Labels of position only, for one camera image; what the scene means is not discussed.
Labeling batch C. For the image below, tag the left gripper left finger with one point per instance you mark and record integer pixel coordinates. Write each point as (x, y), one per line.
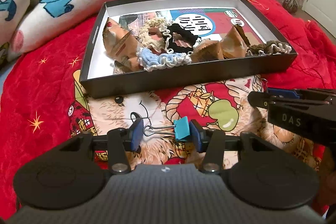
(120, 141)

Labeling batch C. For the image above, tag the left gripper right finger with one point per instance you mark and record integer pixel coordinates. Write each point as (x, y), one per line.
(212, 142)

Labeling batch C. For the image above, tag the blue binder clip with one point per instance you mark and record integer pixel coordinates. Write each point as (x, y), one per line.
(179, 130)

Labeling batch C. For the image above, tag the brown knitted scrunchie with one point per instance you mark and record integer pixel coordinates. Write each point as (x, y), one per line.
(272, 47)

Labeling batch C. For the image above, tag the light blue knitted scrunchie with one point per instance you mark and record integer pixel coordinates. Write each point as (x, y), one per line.
(152, 62)

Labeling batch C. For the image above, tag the cream knitted scrunchie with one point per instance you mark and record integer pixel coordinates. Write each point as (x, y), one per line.
(155, 35)

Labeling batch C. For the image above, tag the black white-trimmed scrunchie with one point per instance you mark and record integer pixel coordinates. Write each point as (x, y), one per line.
(179, 40)

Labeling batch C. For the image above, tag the brown chocolate snack packet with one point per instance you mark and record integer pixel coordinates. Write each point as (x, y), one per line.
(235, 44)

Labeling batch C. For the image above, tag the black shallow cardboard box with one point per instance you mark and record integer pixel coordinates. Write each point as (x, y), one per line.
(98, 80)

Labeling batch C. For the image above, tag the dark patterned ball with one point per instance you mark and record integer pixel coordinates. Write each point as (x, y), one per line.
(290, 6)

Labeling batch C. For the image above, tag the Chinese history textbook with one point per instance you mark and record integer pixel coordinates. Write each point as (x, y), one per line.
(208, 23)

